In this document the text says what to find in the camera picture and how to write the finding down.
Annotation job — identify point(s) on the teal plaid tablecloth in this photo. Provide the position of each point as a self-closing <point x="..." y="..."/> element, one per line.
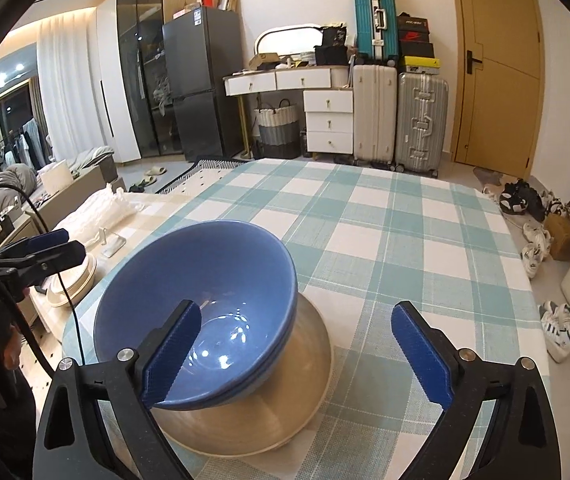
<point x="363" y="240"/>

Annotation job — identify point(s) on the black glass cabinet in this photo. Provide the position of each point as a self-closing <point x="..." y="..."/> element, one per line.
<point x="139" y="24"/>

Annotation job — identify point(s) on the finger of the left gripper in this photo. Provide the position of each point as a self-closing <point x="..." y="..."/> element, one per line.
<point x="54" y="260"/>
<point x="40" y="242"/>

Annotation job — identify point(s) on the wooden door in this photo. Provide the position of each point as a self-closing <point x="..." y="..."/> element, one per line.
<point x="499" y="96"/>

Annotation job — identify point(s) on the white textured plastic bag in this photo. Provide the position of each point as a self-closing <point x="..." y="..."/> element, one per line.
<point x="105" y="208"/>

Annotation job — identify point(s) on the white drawer vanity desk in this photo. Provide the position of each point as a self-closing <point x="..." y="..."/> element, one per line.
<point x="321" y="95"/>

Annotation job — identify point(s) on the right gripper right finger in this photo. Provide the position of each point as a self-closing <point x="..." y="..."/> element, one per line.
<point x="520" y="441"/>

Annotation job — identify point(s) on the teal suitcase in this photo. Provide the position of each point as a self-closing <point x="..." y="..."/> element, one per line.
<point x="377" y="33"/>

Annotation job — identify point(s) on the stacked shoe boxes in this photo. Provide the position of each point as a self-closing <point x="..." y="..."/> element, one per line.
<point x="417" y="54"/>

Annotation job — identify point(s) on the blue bowl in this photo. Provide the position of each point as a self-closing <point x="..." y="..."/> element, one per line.
<point x="244" y="282"/>

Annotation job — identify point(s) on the clear acrylic stand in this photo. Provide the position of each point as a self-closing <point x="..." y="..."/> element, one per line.
<point x="111" y="242"/>

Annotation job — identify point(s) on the oval vanity mirror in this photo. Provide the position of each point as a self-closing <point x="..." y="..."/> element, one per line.
<point x="289" y="40"/>

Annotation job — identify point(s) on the silver aluminium suitcase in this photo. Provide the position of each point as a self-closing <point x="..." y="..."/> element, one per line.
<point x="421" y="123"/>

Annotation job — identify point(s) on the woven laundry basket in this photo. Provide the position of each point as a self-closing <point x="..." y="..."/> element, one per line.
<point x="278" y="131"/>

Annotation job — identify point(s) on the beige plate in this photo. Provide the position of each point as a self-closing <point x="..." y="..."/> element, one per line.
<point x="275" y="412"/>

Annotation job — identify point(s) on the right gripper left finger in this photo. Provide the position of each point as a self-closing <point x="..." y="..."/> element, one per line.
<point x="97" y="422"/>

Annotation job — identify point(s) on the white hard suitcase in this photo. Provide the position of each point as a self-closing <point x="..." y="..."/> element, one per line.
<point x="375" y="89"/>

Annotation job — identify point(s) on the grey sofa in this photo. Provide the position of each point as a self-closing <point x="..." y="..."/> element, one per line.
<point x="54" y="207"/>

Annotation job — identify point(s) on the black refrigerator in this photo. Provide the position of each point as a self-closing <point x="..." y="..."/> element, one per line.
<point x="202" y="47"/>

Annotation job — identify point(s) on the stack of small beige plates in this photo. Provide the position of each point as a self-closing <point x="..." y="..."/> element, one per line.
<point x="72" y="285"/>

